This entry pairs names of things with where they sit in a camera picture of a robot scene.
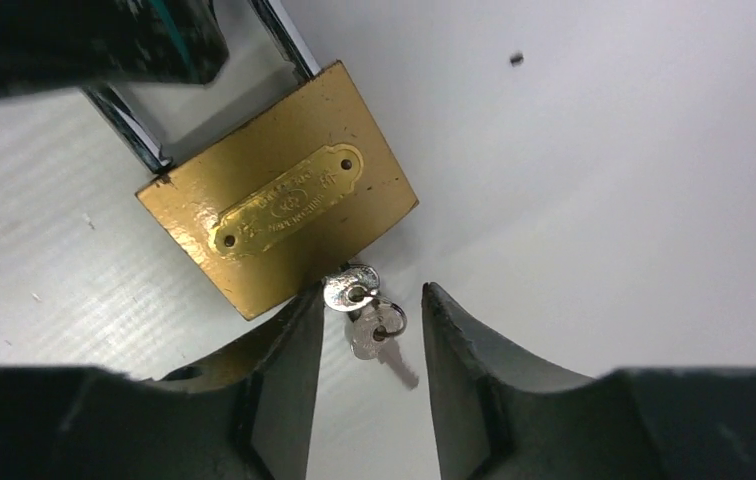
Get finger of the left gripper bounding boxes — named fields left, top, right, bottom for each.
left=0, top=0, right=229, bottom=99

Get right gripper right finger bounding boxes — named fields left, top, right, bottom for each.
left=421, top=283, right=756, bottom=479

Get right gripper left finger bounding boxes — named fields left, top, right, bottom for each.
left=0, top=286, right=325, bottom=479

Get silver keys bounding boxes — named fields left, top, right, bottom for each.
left=322, top=264, right=420, bottom=390

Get large brass padlock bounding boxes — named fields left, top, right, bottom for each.
left=85, top=1, right=418, bottom=320

